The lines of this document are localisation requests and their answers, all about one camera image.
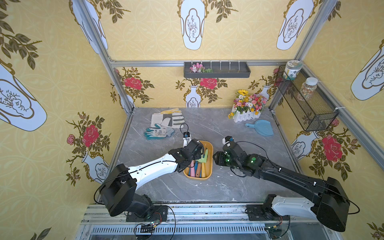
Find purple rake pink handle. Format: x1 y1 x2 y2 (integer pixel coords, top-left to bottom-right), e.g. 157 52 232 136
189 160 196 178

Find green rake brown handle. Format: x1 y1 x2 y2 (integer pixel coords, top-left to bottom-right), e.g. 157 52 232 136
196 149 209 178

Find yellow plastic storage tray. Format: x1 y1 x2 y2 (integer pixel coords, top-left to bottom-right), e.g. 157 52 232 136
183 141 214 181

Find teal rake yellow handle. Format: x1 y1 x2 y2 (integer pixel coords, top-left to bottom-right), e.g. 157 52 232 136
194 161 198 177

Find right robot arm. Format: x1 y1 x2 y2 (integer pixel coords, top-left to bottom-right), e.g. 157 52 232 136
213 141 352 232

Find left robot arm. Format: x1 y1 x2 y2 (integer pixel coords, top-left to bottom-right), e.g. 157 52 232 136
99 139 204 219

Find teal grey garden glove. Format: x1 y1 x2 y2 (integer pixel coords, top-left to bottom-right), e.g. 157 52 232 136
144 124 175 140

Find white green striped glove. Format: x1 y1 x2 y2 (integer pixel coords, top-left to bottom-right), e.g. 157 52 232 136
151 111 186 129

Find blue plastic dustpan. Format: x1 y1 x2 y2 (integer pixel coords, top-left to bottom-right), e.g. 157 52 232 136
245 120 274 137

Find flower pot white fence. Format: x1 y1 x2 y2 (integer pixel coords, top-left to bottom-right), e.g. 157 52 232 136
228 90 268 123

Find pink flowers on shelf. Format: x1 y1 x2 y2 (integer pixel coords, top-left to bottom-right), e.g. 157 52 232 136
190 63 213 73

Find clear jar white lid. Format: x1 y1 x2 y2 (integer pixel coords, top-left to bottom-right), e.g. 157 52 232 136
298 77 318 101

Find jar with patterned lid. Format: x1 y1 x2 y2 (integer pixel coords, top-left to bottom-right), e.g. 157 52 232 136
283 60 303 81

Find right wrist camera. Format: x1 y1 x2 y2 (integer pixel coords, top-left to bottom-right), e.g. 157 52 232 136
222 136 234 149

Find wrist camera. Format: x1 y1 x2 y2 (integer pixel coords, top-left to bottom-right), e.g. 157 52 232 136
222 136 234 149
183 132 192 147

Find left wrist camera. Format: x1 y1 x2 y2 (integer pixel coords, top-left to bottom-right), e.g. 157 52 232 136
183 132 192 147

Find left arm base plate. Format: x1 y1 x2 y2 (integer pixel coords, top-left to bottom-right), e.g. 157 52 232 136
126 205 168 223

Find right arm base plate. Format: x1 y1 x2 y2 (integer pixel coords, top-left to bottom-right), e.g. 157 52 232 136
245 205 290 222

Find left circuit board with wires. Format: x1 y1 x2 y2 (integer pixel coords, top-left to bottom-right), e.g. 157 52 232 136
134 220 162 234

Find circuit board with wires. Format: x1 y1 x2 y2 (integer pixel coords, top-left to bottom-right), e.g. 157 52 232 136
134 220 162 234
264 225 283 240

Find right circuit board with wires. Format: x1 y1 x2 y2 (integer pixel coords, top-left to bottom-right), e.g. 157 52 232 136
264 225 283 240

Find grey wall shelf tray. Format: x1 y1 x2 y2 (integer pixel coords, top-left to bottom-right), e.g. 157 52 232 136
184 61 251 79

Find black wire mesh basket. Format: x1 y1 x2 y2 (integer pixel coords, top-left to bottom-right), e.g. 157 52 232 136
276 66 339 132

